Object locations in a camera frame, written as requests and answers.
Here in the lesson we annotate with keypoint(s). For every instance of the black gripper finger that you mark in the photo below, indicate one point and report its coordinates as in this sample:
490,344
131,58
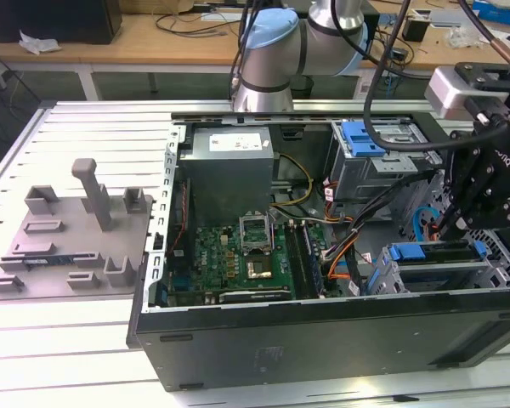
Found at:
472,174
497,212

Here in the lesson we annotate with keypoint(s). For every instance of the hard disk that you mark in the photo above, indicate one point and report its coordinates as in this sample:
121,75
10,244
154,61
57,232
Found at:
408,251

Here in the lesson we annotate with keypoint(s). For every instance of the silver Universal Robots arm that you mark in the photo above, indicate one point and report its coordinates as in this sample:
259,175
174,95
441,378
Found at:
272,55

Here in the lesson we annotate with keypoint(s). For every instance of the metal disk bay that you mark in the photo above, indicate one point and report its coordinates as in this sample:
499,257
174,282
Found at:
380,276

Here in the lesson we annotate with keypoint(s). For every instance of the grey optical drive cage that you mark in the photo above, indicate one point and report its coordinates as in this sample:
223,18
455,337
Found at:
357,178

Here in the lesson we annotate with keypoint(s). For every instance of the blue drive cage latch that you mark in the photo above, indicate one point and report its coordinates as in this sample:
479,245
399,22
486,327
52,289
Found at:
361,140

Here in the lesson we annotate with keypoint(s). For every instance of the clear plastic bag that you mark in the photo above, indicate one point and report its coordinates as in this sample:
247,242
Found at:
459,37

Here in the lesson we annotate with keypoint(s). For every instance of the blue cardboard box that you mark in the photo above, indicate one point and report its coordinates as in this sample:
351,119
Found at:
497,10

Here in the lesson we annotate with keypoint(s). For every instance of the grey flat box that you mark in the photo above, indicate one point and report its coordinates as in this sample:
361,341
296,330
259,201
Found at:
450,18

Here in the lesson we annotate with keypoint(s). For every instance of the small black power adapter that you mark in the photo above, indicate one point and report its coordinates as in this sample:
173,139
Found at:
398,54

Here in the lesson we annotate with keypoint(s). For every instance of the small black box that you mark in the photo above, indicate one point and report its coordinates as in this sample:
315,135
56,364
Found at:
416,30

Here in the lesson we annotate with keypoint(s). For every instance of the black RAM slot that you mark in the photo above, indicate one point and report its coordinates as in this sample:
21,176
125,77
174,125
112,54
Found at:
293,259
313,263

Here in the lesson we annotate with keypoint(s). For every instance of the black mesh waste bin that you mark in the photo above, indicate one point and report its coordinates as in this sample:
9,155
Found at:
302,87

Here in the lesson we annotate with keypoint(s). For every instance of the black PC case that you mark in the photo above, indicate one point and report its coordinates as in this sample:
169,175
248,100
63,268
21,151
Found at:
323,348

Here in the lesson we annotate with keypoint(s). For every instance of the CPU socket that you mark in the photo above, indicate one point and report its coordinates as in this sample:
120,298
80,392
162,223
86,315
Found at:
258,268

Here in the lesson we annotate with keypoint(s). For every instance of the grey power supply unit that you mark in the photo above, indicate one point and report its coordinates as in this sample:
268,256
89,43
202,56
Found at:
225,178

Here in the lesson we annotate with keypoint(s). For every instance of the black graphics card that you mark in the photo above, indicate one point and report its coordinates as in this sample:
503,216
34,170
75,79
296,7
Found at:
255,296

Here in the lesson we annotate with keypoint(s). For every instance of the green motherboard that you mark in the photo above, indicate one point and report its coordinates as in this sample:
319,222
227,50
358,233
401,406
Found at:
212,259

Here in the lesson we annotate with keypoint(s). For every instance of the blue port connector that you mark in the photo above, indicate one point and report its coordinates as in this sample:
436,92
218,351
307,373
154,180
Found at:
182,284

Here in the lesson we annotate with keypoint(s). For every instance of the wooden desk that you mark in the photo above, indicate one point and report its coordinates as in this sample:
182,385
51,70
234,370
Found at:
132,47

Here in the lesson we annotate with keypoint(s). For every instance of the grey plastic parts rack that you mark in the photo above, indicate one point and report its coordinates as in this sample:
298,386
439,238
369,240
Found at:
81,242

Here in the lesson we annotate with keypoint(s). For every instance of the large black box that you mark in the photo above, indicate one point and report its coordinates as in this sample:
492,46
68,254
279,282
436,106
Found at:
68,21

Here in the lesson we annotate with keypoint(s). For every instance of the RAM stick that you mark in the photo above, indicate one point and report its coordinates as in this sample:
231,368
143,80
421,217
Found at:
47,259

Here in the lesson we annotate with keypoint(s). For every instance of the crumpled white wrap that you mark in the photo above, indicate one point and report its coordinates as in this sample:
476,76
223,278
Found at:
38,42

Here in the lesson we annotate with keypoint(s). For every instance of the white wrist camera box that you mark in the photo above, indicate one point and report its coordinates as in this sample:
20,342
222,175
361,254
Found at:
446,93

